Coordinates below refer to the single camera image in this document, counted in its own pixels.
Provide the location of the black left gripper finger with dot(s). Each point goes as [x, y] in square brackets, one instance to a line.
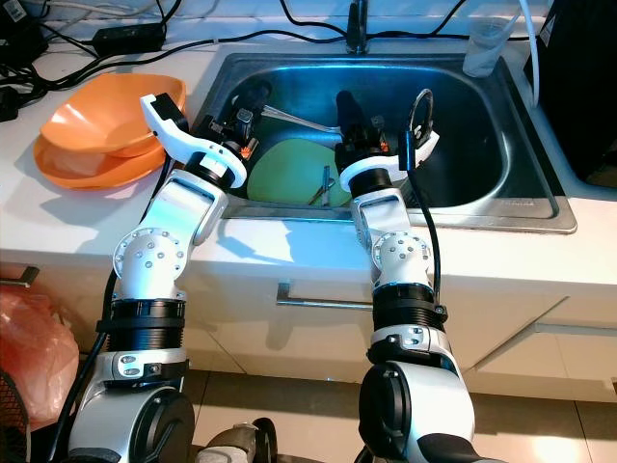
[254, 96]

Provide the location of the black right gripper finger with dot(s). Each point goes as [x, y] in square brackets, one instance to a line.
[352, 116]

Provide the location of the silver fork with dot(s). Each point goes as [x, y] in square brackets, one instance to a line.
[299, 117]

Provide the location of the orange bowl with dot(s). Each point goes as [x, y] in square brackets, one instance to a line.
[101, 111]

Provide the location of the orange plate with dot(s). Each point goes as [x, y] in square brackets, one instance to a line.
[77, 174]

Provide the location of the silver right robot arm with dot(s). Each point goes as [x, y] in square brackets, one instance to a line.
[405, 260]

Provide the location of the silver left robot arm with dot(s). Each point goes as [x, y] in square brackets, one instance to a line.
[154, 265]

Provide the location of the white kitchen cabinet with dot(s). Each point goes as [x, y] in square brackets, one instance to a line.
[299, 357]

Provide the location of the dark metal spoon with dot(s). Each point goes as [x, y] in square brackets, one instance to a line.
[318, 185]

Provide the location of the green plate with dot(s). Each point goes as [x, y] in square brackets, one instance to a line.
[284, 178]

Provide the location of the metal faucet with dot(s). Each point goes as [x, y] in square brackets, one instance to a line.
[358, 29]

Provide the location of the stainless steel sink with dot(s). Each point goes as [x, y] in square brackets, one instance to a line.
[482, 145]

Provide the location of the slim black power adapter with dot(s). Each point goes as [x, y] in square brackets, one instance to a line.
[127, 37]

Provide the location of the clear glass cup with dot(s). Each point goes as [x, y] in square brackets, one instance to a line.
[485, 50]

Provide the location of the large black appliance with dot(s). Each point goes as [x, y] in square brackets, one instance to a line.
[588, 77]

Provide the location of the bulky black power brick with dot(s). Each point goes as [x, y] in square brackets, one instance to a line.
[19, 29]

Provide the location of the red plastic bag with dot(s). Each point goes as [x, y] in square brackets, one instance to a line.
[34, 338]

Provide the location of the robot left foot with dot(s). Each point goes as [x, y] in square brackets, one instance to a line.
[239, 446]

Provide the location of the black fan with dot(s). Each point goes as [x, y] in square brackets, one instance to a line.
[12, 424]

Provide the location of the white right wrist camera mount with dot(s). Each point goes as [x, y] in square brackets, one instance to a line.
[376, 178]

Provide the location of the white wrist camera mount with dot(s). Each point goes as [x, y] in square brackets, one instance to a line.
[376, 178]
[178, 145]

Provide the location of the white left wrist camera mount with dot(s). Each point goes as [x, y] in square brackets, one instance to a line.
[178, 145]

